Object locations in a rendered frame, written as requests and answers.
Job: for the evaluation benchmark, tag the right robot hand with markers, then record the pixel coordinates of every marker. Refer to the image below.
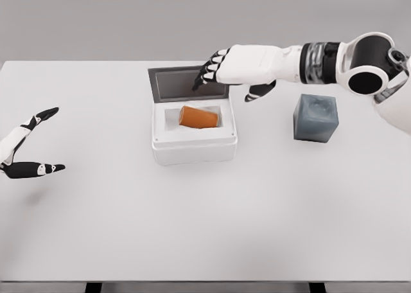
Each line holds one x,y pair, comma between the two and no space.
244,65

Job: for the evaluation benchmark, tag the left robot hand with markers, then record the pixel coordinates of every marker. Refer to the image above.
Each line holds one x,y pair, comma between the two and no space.
19,145

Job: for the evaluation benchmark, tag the white box lid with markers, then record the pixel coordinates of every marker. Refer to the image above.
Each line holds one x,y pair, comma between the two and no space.
186,84

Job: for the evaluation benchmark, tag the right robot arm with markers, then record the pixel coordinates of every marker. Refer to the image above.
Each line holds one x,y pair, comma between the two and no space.
346,65

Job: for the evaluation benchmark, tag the orange cup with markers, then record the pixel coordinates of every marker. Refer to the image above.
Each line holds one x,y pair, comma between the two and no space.
198,117

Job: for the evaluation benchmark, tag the white box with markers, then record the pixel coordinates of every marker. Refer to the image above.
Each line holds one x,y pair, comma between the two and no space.
194,135

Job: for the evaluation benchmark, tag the grey cube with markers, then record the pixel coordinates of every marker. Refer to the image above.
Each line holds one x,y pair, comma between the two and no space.
315,118

